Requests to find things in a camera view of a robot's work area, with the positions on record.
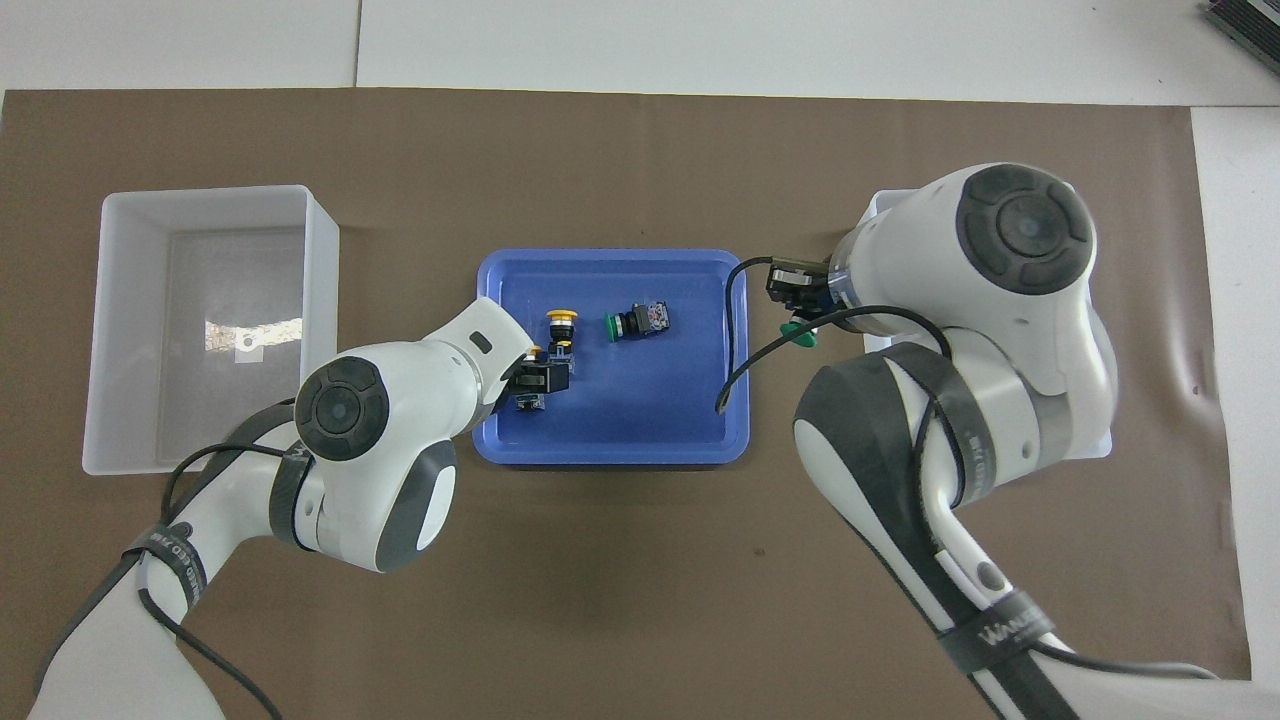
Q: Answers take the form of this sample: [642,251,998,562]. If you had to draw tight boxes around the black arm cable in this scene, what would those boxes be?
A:
[715,255,986,501]
[30,395,301,720]

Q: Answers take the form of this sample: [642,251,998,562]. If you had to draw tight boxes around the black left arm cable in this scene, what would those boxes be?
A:
[30,395,301,720]

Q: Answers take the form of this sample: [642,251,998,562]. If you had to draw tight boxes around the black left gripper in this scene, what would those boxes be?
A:
[488,355,573,411]

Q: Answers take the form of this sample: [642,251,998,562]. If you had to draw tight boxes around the brown paper table mat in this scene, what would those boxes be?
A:
[0,88,1256,720]

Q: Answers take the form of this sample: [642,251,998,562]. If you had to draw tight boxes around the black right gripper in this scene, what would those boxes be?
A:
[768,258,833,327]

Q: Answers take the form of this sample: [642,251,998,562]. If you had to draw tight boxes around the yellow push button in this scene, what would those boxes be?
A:
[545,309,581,366]
[515,343,573,413]

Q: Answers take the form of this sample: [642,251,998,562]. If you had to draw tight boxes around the dark grey ribbed device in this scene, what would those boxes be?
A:
[1203,0,1280,53]

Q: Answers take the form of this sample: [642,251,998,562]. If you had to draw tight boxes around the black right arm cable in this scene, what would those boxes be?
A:
[715,255,986,501]

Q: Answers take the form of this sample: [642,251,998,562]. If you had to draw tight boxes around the translucent white plastic box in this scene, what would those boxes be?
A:
[82,185,341,476]
[860,188,1113,461]

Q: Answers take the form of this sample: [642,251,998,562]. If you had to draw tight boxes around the blue plastic tray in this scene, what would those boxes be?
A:
[472,248,753,466]

